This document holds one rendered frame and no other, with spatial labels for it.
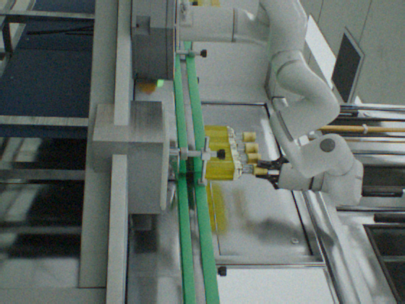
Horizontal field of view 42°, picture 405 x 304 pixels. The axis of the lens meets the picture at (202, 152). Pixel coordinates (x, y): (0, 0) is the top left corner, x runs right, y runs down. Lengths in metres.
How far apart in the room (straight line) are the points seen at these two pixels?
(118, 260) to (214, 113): 1.18
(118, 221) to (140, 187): 0.14
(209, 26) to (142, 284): 0.69
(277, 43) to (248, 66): 6.88
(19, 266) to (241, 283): 0.62
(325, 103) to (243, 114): 0.96
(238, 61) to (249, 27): 6.70
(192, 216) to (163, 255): 0.18
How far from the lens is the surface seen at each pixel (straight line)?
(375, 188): 1.99
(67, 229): 1.67
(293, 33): 1.34
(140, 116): 1.26
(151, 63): 1.45
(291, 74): 1.32
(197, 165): 1.56
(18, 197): 1.80
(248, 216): 1.70
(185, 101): 1.71
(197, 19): 1.45
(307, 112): 1.30
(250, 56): 8.15
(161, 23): 1.32
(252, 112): 2.25
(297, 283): 1.55
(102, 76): 1.34
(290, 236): 1.67
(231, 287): 1.50
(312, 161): 1.35
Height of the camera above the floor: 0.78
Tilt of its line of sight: 7 degrees up
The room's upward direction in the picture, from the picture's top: 91 degrees clockwise
